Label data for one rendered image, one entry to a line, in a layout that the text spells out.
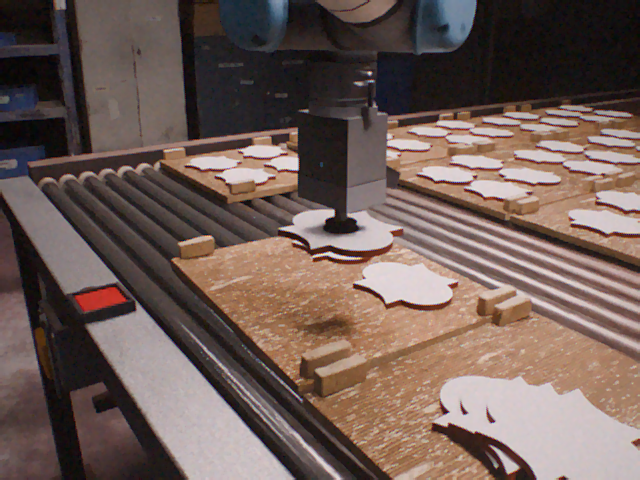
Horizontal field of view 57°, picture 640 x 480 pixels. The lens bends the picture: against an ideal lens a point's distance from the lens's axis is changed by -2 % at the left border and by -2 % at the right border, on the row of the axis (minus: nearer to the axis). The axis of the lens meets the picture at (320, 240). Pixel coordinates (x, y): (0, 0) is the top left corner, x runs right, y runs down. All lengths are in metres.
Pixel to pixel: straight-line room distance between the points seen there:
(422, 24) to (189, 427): 0.44
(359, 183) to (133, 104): 4.56
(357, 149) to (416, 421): 0.29
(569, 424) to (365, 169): 0.33
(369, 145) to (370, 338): 0.23
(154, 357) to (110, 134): 4.48
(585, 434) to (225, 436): 0.33
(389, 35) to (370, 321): 0.40
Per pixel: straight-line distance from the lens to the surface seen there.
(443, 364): 0.70
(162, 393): 0.70
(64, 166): 1.67
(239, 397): 0.68
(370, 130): 0.66
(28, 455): 2.19
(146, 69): 5.18
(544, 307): 0.91
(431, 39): 0.48
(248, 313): 0.80
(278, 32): 0.55
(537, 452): 0.55
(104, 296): 0.90
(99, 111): 5.15
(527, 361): 0.73
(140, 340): 0.80
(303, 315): 0.79
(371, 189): 0.68
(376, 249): 0.66
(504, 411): 0.59
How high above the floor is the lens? 1.31
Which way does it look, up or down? 21 degrees down
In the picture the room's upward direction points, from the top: straight up
